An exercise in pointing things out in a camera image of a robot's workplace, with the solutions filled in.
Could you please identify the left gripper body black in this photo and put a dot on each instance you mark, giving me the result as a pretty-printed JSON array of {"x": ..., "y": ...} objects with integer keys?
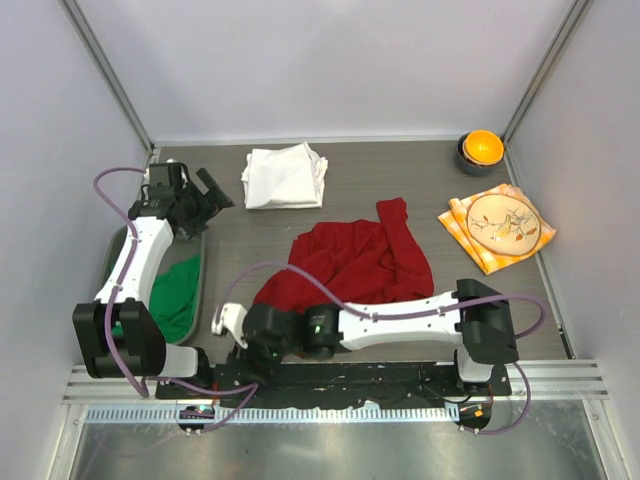
[{"x": 197, "y": 209}]

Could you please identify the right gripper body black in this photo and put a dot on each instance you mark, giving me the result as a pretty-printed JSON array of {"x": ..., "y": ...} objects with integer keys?
[{"x": 266, "y": 353}]

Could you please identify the red t-shirt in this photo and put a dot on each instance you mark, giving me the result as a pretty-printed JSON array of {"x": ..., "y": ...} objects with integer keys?
[{"x": 367, "y": 262}]

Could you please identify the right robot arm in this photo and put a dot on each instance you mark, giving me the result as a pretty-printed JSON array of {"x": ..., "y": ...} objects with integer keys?
[{"x": 475, "y": 319}]

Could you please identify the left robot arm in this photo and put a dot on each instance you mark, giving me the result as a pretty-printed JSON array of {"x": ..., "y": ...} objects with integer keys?
[{"x": 117, "y": 335}]

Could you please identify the folded white t-shirt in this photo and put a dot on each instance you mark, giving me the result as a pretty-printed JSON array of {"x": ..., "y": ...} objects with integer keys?
[{"x": 288, "y": 178}]

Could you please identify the grey plastic tray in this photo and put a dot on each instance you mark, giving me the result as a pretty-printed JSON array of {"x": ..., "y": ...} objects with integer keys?
[{"x": 197, "y": 300}]

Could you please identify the green t-shirt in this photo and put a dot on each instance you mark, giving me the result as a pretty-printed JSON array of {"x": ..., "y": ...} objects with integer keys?
[{"x": 173, "y": 299}]

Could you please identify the orange checkered cloth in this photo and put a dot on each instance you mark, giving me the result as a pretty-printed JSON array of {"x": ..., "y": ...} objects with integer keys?
[{"x": 454, "y": 221}]

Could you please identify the embroidered round plate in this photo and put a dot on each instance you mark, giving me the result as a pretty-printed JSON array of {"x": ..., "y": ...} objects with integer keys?
[{"x": 504, "y": 225}]

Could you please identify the orange bowl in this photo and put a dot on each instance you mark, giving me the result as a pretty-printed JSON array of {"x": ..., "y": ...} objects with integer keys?
[{"x": 483, "y": 148}]

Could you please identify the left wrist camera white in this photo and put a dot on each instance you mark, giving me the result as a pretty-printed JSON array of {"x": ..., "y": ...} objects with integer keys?
[{"x": 170, "y": 172}]

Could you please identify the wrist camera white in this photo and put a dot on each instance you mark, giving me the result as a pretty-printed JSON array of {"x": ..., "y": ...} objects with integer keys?
[
  {"x": 170, "y": 172},
  {"x": 230, "y": 319}
]

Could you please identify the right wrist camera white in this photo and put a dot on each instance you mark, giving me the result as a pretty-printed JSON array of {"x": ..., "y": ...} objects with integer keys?
[{"x": 230, "y": 319}]

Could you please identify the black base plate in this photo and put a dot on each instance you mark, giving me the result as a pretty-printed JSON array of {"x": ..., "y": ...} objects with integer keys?
[{"x": 338, "y": 386}]

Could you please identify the white slotted cable duct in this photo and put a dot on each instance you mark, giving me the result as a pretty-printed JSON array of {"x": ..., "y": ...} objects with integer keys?
[{"x": 195, "y": 414}]

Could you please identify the aluminium rail frame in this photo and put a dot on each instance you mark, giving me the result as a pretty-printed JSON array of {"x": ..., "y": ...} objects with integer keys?
[{"x": 548, "y": 380}]

